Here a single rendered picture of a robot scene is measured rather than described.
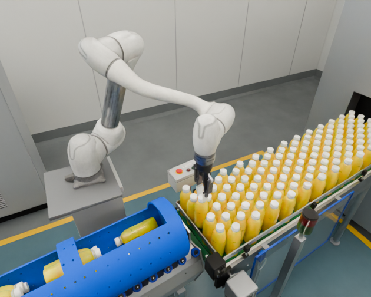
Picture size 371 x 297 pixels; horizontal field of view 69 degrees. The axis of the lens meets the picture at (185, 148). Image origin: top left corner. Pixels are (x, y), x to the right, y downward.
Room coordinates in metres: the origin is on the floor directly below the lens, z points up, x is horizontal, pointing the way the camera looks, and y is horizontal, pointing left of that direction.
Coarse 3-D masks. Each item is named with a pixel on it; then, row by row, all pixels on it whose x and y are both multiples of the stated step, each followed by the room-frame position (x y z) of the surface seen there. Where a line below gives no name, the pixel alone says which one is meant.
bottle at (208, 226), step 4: (204, 220) 0.83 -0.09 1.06; (208, 220) 0.82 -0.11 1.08; (204, 224) 0.82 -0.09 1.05; (208, 224) 0.81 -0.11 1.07; (212, 224) 0.81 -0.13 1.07; (216, 224) 0.82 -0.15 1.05; (204, 228) 0.81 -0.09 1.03; (208, 228) 0.80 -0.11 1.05; (212, 228) 0.80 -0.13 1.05; (204, 232) 0.81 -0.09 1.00; (208, 232) 0.80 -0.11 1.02; (204, 236) 0.81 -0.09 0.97; (208, 236) 0.80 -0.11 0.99; (208, 240) 0.80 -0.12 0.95; (204, 244) 0.81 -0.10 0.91
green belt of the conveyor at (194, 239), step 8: (360, 176) 1.32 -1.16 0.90; (344, 184) 1.24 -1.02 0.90; (320, 200) 1.11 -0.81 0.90; (296, 216) 0.99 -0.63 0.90; (192, 232) 0.89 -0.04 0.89; (272, 232) 0.88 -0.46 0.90; (192, 240) 0.85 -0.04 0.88; (200, 240) 0.83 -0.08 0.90; (200, 248) 0.79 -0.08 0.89; (208, 248) 0.79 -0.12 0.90
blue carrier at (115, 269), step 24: (144, 216) 0.85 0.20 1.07; (168, 216) 0.73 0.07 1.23; (72, 240) 0.62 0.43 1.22; (96, 240) 0.72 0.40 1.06; (144, 240) 0.62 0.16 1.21; (168, 240) 0.64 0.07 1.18; (24, 264) 0.58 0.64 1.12; (72, 264) 0.52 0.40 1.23; (96, 264) 0.53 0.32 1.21; (120, 264) 0.54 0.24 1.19; (144, 264) 0.56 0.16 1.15; (168, 264) 0.61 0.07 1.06; (48, 288) 0.44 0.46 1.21; (72, 288) 0.45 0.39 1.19; (96, 288) 0.47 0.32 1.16; (120, 288) 0.50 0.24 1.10
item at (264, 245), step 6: (336, 198) 1.11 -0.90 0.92; (342, 198) 1.08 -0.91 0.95; (324, 210) 0.99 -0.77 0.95; (288, 234) 0.84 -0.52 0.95; (282, 240) 0.80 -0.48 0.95; (264, 246) 0.78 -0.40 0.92; (270, 246) 0.77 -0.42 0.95; (258, 252) 0.77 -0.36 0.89; (264, 252) 0.74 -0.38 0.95; (312, 252) 1.04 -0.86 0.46; (252, 270) 0.71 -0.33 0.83; (264, 288) 0.80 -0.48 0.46
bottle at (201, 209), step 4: (196, 204) 0.88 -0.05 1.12; (200, 204) 0.87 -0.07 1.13; (204, 204) 0.87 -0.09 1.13; (196, 208) 0.88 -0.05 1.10; (200, 208) 0.87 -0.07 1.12; (204, 208) 0.87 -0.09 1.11; (208, 208) 0.89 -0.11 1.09; (196, 212) 0.87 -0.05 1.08; (200, 212) 0.86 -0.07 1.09; (204, 212) 0.86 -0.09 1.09; (196, 216) 0.87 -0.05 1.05; (200, 216) 0.86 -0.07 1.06; (204, 216) 0.86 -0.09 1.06; (196, 220) 0.87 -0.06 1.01; (200, 220) 0.86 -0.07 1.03; (196, 224) 0.87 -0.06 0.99; (200, 224) 0.86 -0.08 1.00; (200, 228) 0.86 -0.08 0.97
